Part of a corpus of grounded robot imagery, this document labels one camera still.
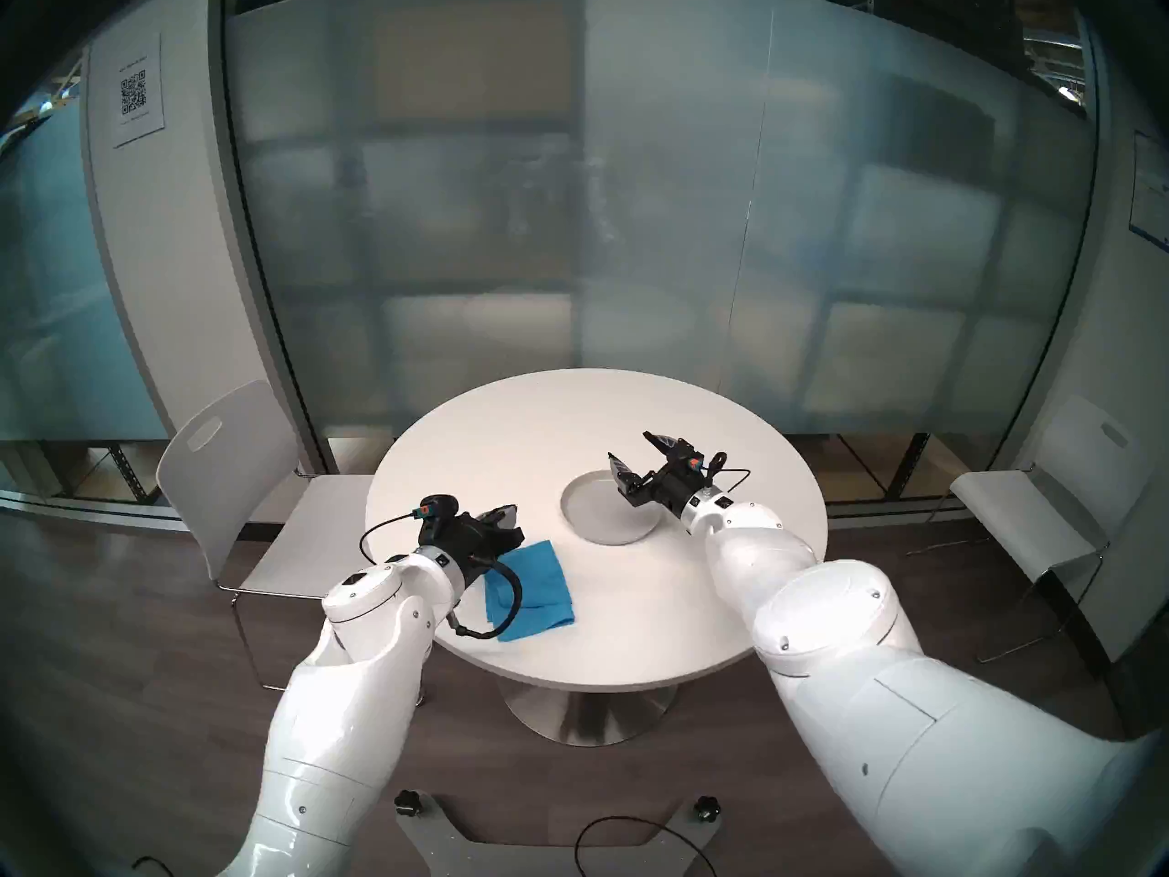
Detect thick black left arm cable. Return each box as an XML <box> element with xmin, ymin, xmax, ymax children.
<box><xmin>446</xmin><ymin>563</ymin><xmax>524</xmax><ymax>641</ymax></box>

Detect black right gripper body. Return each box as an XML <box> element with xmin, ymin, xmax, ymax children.
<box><xmin>624</xmin><ymin>464</ymin><xmax>704</xmax><ymax>515</ymax></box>

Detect thin left camera cable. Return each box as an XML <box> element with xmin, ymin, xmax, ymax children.
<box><xmin>358</xmin><ymin>513</ymin><xmax>423</xmax><ymax>567</ymax></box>

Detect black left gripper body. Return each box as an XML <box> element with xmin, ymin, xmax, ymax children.
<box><xmin>429</xmin><ymin>517</ymin><xmax>526</xmax><ymax>584</ymax></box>

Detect white wall poster blue trim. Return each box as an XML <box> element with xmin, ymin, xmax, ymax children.
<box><xmin>1127</xmin><ymin>131</ymin><xmax>1169</xmax><ymax>250</ymax></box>

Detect white plastic chair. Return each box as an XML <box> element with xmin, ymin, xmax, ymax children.
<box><xmin>904</xmin><ymin>393</ymin><xmax>1153</xmax><ymax>664</ymax></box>
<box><xmin>155</xmin><ymin>379</ymin><xmax>403</xmax><ymax>698</ymax></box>

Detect black metal shelf frame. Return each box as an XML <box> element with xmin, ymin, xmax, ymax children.
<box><xmin>890</xmin><ymin>432</ymin><xmax>934</xmax><ymax>502</ymax></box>
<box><xmin>87</xmin><ymin>441</ymin><xmax>161</xmax><ymax>503</ymax></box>

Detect thin camera cable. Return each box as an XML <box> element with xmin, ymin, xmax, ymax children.
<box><xmin>358</xmin><ymin>513</ymin><xmax>423</xmax><ymax>567</ymax></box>
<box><xmin>706</xmin><ymin>451</ymin><xmax>753</xmax><ymax>499</ymax></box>

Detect grey round plate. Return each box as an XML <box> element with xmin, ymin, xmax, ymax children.
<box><xmin>560</xmin><ymin>471</ymin><xmax>663</xmax><ymax>545</ymax></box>

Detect thin right camera cable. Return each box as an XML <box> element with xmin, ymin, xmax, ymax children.
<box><xmin>706</xmin><ymin>451</ymin><xmax>753</xmax><ymax>499</ymax></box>

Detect black looped floor cable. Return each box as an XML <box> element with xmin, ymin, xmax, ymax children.
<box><xmin>574</xmin><ymin>816</ymin><xmax>718</xmax><ymax>877</ymax></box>

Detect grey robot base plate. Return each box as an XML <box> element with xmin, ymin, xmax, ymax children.
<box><xmin>395</xmin><ymin>793</ymin><xmax>727</xmax><ymax>877</ymax></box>

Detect brushed steel table base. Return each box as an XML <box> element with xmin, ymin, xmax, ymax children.
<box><xmin>498</xmin><ymin>676</ymin><xmax>679</xmax><ymax>748</ymax></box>

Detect blue cloth napkin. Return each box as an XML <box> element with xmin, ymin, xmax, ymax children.
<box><xmin>484</xmin><ymin>539</ymin><xmax>576</xmax><ymax>645</ymax></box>

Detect white QR code sign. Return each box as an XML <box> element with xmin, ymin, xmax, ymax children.
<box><xmin>110</xmin><ymin>33</ymin><xmax>167</xmax><ymax>150</ymax></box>

